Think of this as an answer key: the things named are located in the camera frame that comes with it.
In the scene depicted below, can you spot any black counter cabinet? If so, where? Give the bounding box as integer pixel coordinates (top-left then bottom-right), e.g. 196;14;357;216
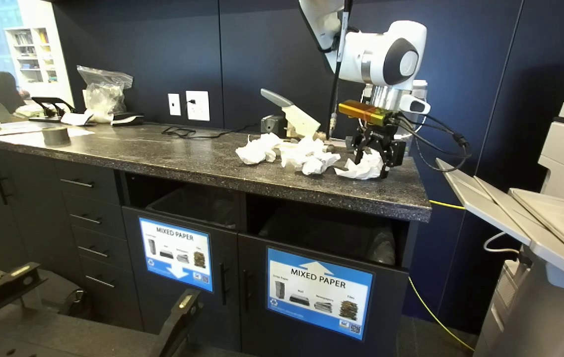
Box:
0;137;432;357

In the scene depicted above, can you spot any black cabinet door handle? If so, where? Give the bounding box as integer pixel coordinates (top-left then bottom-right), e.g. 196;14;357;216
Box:
0;171;13;208

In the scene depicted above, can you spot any bin with black liner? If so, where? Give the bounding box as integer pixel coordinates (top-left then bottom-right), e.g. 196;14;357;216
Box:
255;202;396;270

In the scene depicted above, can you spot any blue mixed paper sign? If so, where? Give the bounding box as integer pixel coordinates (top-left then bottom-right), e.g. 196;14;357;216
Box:
263;246;374;343
136;214;216;296

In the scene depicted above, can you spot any seated person in background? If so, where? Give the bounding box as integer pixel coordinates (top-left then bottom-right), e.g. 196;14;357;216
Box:
0;70;29;115

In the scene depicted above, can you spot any white paper pile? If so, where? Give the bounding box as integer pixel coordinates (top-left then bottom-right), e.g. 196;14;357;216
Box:
59;107;96;129

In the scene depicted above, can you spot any small white wall outlet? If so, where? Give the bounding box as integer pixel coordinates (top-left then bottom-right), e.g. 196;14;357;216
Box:
164;91;184;119

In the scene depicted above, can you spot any orange wrist camera bar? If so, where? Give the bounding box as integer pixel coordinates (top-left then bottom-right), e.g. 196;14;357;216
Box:
335;97;396;129

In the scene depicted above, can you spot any large white wall plate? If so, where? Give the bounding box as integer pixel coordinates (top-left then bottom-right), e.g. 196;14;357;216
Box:
184;89;212;123

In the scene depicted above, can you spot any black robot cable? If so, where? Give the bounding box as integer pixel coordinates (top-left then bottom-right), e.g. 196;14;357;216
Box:
325;0;472;175

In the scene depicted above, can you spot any small black white tool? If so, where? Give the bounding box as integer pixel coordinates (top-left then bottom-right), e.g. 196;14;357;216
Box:
110;113;144;129

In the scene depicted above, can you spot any metal drawer handle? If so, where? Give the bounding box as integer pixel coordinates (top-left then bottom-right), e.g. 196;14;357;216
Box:
57;175;94;191
67;210;102;228
75;244;110;262
83;274;116;292

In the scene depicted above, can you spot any white cubby shelf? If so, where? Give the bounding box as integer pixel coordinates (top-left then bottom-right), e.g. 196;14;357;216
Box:
1;26;63;87

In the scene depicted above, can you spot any large white office printer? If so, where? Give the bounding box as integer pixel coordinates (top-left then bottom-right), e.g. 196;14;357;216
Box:
434;58;564;357

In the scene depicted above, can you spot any clear plastic bag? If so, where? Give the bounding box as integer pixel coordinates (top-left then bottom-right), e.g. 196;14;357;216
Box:
75;64;134;125

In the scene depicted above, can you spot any small crumpled white paper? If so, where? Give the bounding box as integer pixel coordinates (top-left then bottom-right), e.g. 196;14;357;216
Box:
275;137;309;171

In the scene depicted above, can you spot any white cable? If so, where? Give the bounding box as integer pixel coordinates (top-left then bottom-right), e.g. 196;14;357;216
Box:
480;228;523;258

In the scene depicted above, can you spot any black bin door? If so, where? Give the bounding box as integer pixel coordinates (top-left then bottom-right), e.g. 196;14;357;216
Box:
235;232;410;357
118;204;241;353

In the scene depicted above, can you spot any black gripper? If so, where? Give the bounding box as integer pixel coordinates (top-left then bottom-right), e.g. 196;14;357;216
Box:
347;117;408;171

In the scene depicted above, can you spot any black office chair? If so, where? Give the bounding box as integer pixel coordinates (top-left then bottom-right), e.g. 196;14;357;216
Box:
0;260;206;357

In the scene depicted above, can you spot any yellow cable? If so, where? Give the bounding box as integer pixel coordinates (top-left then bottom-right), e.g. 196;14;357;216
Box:
404;197;476;353

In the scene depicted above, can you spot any black bin door handle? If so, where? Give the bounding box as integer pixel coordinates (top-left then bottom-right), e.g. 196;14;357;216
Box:
216;262;231;308
237;268;253;314

